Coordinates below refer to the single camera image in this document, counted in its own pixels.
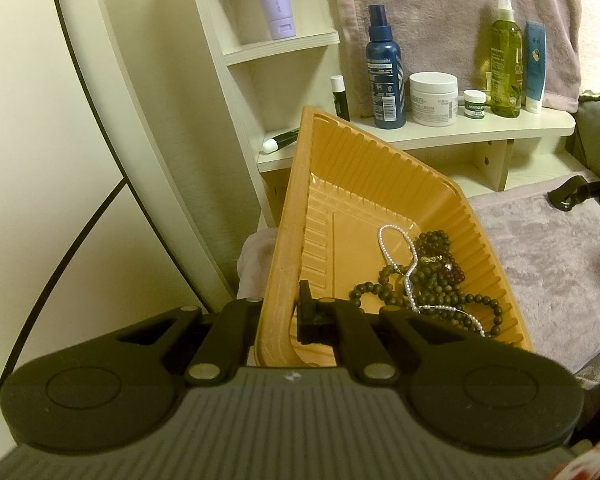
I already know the olive green cushion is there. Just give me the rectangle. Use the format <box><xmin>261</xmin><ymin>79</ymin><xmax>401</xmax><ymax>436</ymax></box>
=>
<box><xmin>565</xmin><ymin>91</ymin><xmax>600</xmax><ymax>182</ymax></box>

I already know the black tube with white cap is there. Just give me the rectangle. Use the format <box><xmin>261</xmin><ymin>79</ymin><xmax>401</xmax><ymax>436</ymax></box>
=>
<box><xmin>261</xmin><ymin>128</ymin><xmax>301</xmax><ymax>154</ymax></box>

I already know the olive green spray bottle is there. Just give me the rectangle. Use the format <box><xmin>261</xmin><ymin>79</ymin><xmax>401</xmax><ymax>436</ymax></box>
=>
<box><xmin>489</xmin><ymin>0</ymin><xmax>525</xmax><ymax>119</ymax></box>

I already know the orange plastic tray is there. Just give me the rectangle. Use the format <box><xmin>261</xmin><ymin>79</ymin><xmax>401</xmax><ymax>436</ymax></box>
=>
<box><xmin>254</xmin><ymin>106</ymin><xmax>535</xmax><ymax>368</ymax></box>

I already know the hanging mauve towel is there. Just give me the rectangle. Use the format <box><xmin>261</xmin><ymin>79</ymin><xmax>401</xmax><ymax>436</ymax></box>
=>
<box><xmin>327</xmin><ymin>0</ymin><xmax>583</xmax><ymax>118</ymax></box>

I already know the blue and white tube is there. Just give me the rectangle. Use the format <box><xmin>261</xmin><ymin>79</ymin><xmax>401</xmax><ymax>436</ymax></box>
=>
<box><xmin>524</xmin><ymin>21</ymin><xmax>548</xmax><ymax>114</ymax></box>

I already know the black hair clip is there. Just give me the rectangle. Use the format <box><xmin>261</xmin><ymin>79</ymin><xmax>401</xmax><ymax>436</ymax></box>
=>
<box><xmin>547</xmin><ymin>176</ymin><xmax>600</xmax><ymax>212</ymax></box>

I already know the dark blue spray bottle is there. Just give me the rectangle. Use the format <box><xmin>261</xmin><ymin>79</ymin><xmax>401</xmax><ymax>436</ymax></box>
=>
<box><xmin>365</xmin><ymin>4</ymin><xmax>407</xmax><ymax>129</ymax></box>

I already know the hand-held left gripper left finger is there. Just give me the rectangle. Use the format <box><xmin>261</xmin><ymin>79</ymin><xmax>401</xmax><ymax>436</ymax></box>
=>
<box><xmin>117</xmin><ymin>297</ymin><xmax>263</xmax><ymax>387</ymax></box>

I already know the cream wooden shelf unit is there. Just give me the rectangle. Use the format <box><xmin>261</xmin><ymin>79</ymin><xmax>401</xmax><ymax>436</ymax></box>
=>
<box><xmin>182</xmin><ymin>0</ymin><xmax>577</xmax><ymax>231</ymax></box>

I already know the black white-capped lip balm stick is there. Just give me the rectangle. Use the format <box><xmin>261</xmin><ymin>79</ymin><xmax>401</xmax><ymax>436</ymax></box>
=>
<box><xmin>330</xmin><ymin>75</ymin><xmax>351</xmax><ymax>122</ymax></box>

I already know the white pearl necklace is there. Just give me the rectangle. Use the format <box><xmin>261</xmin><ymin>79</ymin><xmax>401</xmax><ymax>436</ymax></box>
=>
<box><xmin>378</xmin><ymin>225</ymin><xmax>486</xmax><ymax>338</ymax></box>

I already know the long olive bead necklace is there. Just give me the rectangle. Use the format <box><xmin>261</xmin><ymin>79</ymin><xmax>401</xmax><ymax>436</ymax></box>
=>
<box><xmin>350</xmin><ymin>230</ymin><xmax>503</xmax><ymax>339</ymax></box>

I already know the large white cream jar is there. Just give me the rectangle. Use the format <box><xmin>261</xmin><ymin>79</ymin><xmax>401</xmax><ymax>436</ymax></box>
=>
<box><xmin>409</xmin><ymin>72</ymin><xmax>460</xmax><ymax>127</ymax></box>

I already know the small green-label white jar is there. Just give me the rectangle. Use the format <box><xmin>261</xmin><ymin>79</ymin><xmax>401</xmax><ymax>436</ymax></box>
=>
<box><xmin>463</xmin><ymin>89</ymin><xmax>488</xmax><ymax>120</ymax></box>

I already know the flat mauve towel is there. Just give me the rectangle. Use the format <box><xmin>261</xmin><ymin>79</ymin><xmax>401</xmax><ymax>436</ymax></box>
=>
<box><xmin>236</xmin><ymin>170</ymin><xmax>600</xmax><ymax>391</ymax></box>

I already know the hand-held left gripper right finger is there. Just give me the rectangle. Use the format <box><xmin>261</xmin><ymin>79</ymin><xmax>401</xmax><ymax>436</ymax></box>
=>
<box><xmin>295</xmin><ymin>281</ymin><xmax>463</xmax><ymax>385</ymax></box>

